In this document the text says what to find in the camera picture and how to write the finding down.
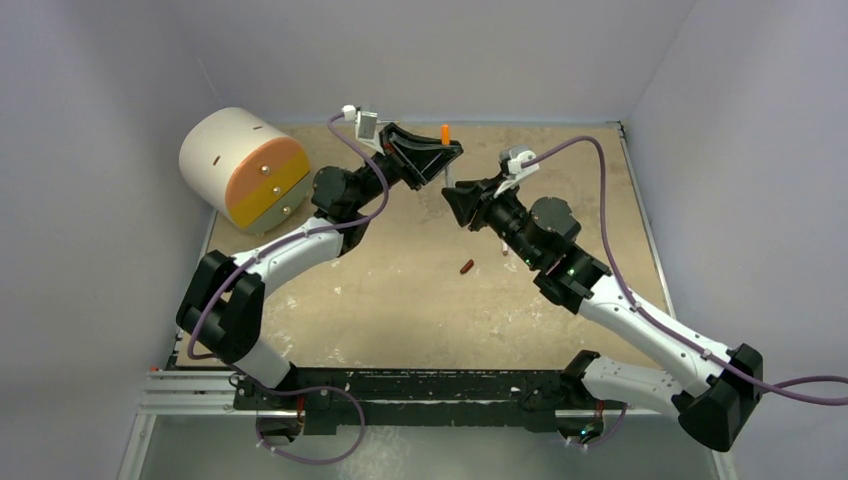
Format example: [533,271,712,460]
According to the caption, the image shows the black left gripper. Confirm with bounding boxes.
[349,124,461,213]

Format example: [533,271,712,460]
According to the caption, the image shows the white pen red tip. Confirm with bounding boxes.
[444,165,454,188]

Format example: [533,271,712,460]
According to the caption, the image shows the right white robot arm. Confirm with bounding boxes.
[441,178,763,452]

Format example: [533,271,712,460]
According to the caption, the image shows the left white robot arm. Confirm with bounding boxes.
[176,123,463,409]

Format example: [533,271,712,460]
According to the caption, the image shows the brown pen cap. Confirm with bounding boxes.
[460,259,475,275]

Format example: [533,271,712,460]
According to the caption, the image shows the round cream drawer cabinet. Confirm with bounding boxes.
[178,107,312,235]

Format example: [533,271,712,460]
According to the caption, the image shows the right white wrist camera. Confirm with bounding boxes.
[494,145,540,198]

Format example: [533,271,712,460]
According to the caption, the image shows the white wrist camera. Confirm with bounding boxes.
[341,104,379,146]
[494,145,540,198]

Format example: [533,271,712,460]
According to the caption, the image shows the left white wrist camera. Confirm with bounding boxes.
[341,104,379,146]

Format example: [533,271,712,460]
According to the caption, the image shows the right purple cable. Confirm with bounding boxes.
[519,135,848,452]

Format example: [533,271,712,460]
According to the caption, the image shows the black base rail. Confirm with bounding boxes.
[230,367,621,443]

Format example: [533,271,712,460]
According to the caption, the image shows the aluminium frame rail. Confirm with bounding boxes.
[119,368,737,479]

